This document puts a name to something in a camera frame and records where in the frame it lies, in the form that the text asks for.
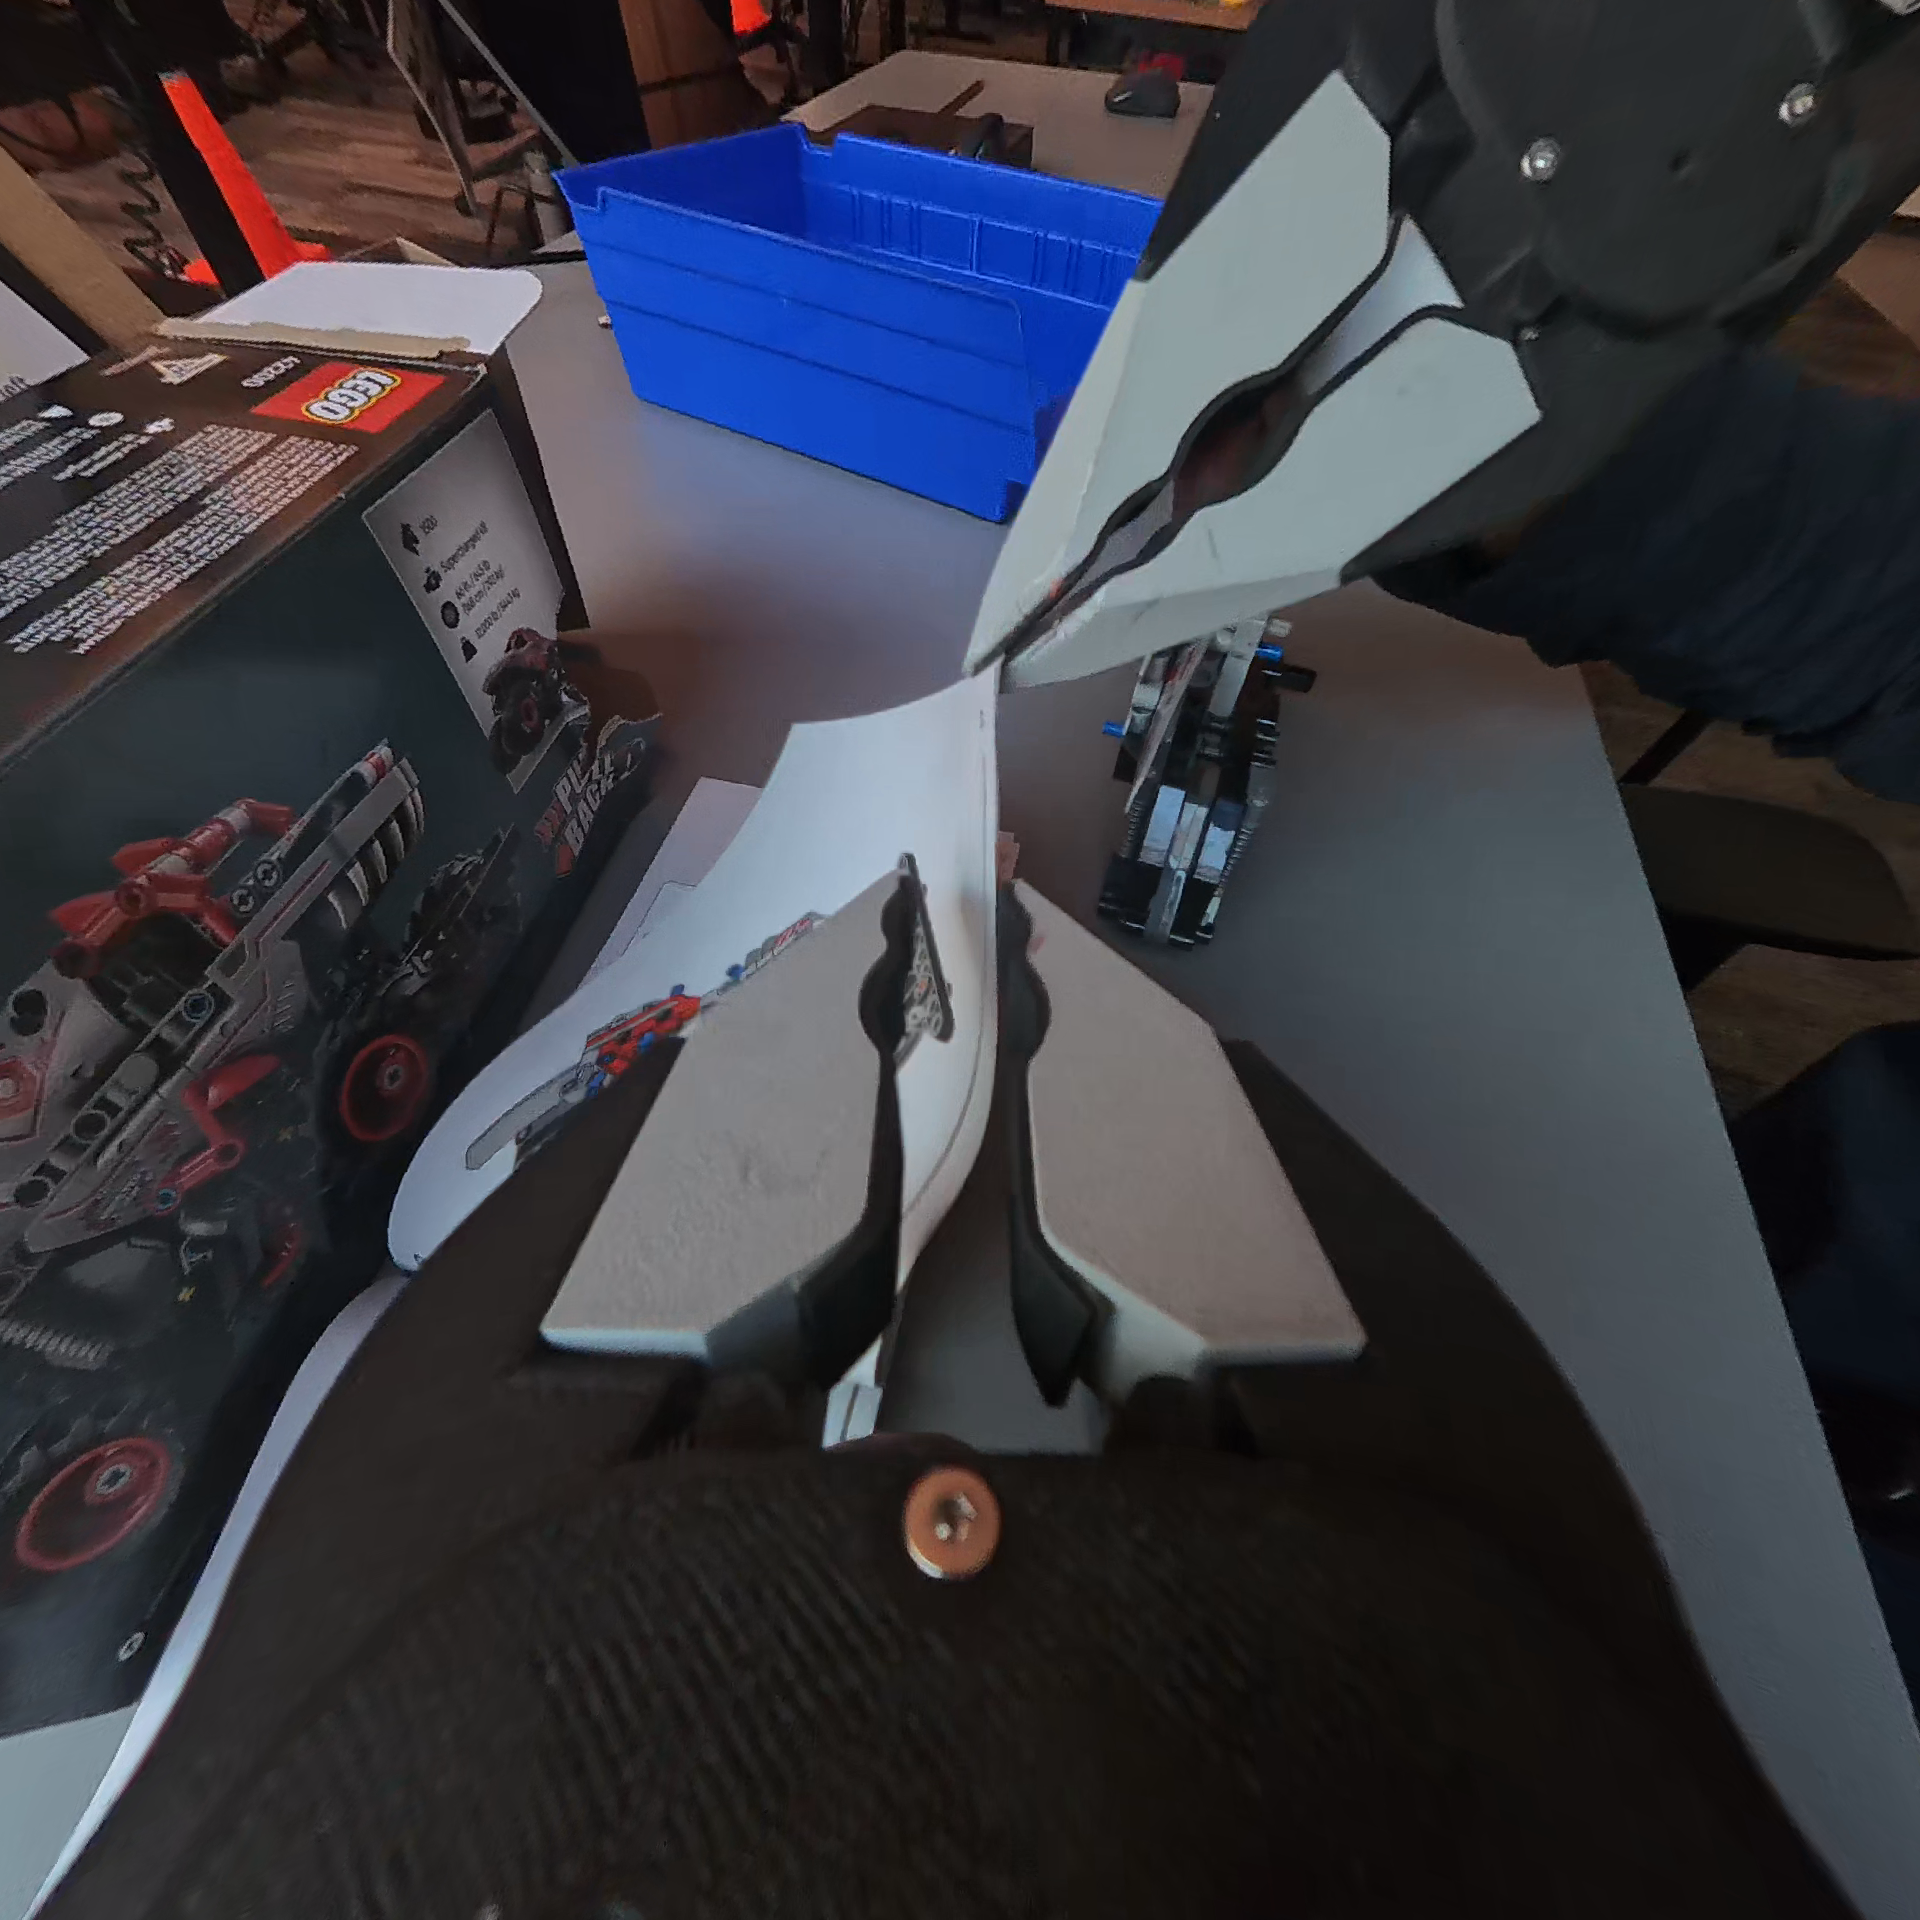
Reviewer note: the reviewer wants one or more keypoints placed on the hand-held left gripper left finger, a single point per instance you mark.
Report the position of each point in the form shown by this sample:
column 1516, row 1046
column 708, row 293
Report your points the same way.
column 721, row 1170

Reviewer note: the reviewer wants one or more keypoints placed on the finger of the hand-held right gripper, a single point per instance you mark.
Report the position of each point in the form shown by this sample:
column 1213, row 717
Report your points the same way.
column 1349, row 465
column 1215, row 316

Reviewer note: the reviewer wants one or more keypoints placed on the white instruction booklet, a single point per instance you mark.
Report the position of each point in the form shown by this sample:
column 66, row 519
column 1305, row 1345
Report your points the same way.
column 878, row 797

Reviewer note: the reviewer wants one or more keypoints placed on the black device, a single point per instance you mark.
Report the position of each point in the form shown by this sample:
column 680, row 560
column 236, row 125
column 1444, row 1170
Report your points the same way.
column 974, row 137

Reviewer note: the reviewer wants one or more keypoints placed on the partly built lego model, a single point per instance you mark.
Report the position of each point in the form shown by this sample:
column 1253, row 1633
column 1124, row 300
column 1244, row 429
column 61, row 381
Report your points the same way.
column 1185, row 855

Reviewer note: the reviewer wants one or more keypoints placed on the dark chair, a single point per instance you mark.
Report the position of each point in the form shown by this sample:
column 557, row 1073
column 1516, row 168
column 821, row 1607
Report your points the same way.
column 1785, row 879

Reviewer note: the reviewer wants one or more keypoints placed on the blue plastic bin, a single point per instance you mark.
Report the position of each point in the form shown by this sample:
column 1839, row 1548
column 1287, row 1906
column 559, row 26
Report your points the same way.
column 809, row 329

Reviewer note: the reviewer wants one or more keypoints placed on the lego instruction booklet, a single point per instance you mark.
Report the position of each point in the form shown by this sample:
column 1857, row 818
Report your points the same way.
column 270, row 1501

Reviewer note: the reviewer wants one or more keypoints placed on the orange traffic cone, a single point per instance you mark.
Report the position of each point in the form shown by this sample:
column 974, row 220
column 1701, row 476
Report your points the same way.
column 224, row 181

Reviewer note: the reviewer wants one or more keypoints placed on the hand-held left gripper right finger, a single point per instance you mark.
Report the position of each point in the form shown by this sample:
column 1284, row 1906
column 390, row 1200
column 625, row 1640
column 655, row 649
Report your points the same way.
column 1172, row 1184

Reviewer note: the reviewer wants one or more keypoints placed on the person's right forearm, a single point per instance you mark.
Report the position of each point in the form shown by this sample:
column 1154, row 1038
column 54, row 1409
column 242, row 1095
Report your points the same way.
column 1725, row 569

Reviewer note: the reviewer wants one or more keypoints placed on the black computer mouse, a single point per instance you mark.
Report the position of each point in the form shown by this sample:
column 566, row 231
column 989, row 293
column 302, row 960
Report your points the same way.
column 1149, row 87

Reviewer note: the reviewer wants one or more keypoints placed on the black lego set box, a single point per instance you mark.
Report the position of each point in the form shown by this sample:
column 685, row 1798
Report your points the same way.
column 224, row 629

